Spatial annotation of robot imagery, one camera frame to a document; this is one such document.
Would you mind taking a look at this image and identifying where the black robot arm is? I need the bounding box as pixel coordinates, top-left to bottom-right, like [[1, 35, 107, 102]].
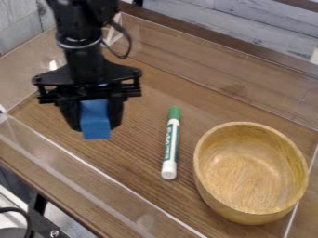
[[31, 0, 142, 132]]

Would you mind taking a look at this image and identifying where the clear acrylic corner bracket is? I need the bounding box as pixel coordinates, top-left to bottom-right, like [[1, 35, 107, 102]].
[[101, 13, 123, 46]]

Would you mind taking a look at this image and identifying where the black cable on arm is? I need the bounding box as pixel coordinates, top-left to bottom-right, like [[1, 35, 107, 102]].
[[100, 20, 132, 60]]

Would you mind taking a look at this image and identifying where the black equipment under table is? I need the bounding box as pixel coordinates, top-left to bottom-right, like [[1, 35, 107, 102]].
[[0, 185, 69, 238]]

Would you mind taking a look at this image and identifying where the green white marker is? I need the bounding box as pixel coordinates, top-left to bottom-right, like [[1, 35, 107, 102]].
[[162, 106, 182, 180]]

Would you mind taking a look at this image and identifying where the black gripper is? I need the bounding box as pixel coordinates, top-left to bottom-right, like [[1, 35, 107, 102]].
[[31, 60, 142, 131]]

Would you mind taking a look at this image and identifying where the clear acrylic front wall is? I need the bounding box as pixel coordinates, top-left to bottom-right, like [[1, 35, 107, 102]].
[[0, 105, 207, 238]]

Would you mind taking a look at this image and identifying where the brown wooden bowl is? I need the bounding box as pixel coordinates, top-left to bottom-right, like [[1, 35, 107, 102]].
[[192, 122, 309, 225]]

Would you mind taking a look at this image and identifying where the blue block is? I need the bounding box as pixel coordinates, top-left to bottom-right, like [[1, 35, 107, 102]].
[[79, 99, 112, 139]]

